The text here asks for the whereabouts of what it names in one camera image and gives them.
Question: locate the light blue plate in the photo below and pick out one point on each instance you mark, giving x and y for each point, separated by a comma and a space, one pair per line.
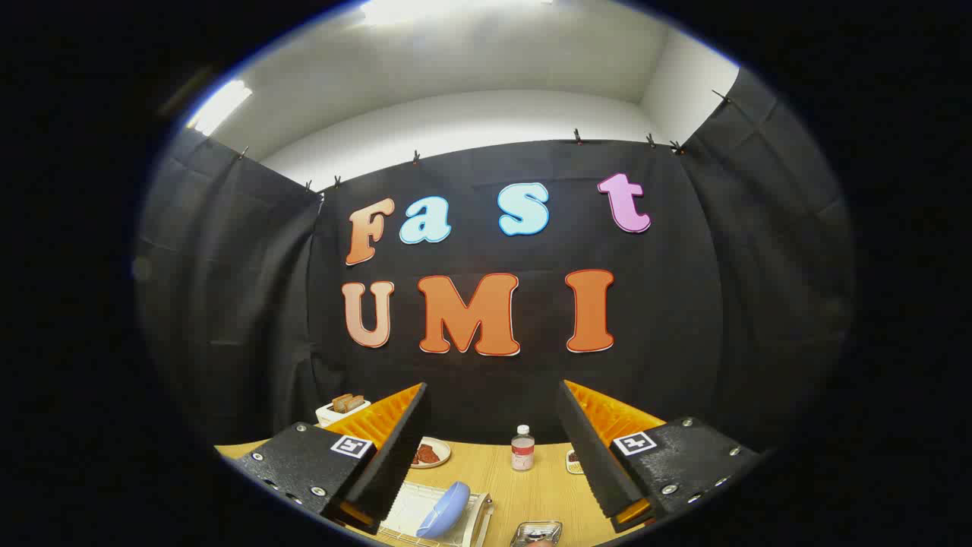
444, 510

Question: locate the toast slices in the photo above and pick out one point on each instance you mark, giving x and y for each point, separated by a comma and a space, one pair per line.
345, 402

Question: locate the clear water bottle red label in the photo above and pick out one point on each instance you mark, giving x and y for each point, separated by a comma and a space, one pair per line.
522, 453

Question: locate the white divided bean dish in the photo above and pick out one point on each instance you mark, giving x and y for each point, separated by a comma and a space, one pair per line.
574, 462

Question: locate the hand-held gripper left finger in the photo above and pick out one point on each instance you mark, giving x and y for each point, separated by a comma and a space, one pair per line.
395, 463

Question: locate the beige round dish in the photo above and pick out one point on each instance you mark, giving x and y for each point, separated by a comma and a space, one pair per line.
433, 454

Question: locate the white toaster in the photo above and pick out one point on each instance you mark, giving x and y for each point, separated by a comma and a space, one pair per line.
328, 416

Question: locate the ceiling light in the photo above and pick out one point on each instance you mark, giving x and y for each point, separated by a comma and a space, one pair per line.
220, 106

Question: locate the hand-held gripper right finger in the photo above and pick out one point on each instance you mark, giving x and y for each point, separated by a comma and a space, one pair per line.
588, 463

